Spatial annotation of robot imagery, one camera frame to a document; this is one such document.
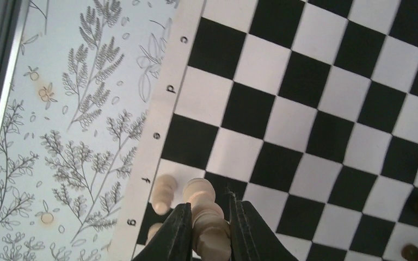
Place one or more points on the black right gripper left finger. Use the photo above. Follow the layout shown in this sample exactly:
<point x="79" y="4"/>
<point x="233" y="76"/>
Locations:
<point x="173" y="241"/>

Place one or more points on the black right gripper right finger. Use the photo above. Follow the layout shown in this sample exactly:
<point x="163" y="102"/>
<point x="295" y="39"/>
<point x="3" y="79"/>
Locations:
<point x="251" y="238"/>

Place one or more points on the light wooden chess piece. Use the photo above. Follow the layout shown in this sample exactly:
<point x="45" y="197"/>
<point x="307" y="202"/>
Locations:
<point x="163" y="193"/>
<point x="152" y="231"/>
<point x="211" y="238"/>

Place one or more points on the floral patterned table mat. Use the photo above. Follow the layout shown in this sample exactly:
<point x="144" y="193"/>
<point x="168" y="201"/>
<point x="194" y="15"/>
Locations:
<point x="71" y="116"/>

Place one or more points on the black white chessboard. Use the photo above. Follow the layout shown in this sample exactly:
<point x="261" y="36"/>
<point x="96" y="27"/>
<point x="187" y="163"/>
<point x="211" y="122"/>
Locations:
<point x="307" y="109"/>

